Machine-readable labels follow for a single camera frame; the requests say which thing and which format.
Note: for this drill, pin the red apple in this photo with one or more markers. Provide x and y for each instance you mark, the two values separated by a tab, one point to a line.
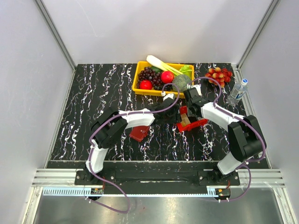
145	85
167	77

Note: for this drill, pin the dark green cucumber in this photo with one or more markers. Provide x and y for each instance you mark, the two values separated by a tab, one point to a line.
156	69

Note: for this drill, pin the dark purple grape bunch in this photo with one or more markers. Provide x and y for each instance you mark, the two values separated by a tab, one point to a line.
148	74

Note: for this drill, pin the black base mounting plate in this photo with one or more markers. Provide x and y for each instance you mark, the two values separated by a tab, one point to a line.
202	173

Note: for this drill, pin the white green leek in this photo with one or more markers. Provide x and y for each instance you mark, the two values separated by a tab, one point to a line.
161	65

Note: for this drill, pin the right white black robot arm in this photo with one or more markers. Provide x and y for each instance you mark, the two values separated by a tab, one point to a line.
244	133

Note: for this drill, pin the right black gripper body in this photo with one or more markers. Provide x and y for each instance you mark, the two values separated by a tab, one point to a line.
189	108

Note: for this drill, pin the stack of credit cards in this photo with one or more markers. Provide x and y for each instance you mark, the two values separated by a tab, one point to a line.
185	120

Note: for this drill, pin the yellow plastic fruit tray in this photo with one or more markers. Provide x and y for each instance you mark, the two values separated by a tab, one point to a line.
168	89

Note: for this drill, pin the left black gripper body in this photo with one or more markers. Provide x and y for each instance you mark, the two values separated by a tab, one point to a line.
173	118

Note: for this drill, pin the red plastic card bin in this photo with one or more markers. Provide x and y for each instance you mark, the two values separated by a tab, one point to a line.
194	122

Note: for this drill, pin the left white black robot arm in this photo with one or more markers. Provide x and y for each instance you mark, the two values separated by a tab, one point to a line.
112	123

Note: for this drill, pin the red apple upper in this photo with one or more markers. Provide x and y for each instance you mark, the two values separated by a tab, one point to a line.
167	77

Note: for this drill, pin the red card holder wallet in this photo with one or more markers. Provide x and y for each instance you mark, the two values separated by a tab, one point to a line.
139	133

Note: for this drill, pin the green melon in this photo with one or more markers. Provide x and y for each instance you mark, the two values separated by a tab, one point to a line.
181	81

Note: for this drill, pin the clear water bottle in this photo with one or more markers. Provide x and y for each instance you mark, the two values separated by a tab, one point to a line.
239	89

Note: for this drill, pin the green lettuce leaf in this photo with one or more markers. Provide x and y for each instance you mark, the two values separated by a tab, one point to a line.
186	69

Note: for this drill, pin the red apple lower left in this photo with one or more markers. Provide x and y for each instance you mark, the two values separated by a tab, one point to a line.
145	85

